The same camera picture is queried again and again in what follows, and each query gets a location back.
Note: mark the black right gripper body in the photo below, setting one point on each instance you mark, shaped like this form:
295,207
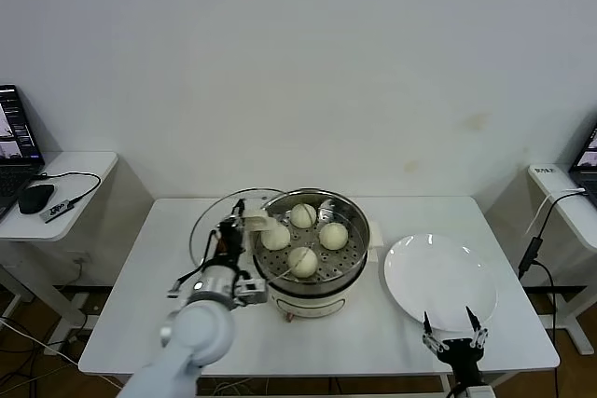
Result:
462,356

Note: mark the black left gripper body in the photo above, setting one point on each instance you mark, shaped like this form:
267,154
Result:
231,239

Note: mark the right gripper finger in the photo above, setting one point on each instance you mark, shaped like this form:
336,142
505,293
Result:
480,337
431,339

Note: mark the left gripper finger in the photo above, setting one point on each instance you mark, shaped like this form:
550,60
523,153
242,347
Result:
240,210

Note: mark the round glass pot lid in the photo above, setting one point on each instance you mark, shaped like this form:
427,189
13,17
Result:
210,216

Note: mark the white steamed baozi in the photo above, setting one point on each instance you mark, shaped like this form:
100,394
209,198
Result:
302,264
333,236
303,215
277,239

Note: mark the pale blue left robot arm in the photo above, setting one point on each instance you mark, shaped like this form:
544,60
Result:
200,328

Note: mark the perforated steel steamer basket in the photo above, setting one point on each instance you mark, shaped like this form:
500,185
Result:
350,263

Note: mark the round white plate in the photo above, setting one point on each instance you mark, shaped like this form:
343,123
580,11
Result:
438,277

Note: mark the cream electric cooker base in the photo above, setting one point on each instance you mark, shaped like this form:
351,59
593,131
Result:
317,300

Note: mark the white side table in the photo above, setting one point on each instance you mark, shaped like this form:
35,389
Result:
559,216
88,162

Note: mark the small grey printed device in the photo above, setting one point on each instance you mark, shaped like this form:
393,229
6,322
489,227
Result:
57,209

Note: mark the small printed table label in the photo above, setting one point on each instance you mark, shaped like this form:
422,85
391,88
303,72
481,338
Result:
544,169

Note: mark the black computer mouse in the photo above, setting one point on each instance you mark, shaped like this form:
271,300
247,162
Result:
36,198

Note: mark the black open laptop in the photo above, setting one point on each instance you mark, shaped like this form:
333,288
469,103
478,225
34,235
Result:
14,137
587,155

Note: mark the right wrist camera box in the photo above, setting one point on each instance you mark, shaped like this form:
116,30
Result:
472,392

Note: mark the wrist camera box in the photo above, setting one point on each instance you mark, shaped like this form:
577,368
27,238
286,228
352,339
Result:
250,291
472,392

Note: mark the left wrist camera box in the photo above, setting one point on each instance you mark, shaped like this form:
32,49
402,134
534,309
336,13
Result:
250,291

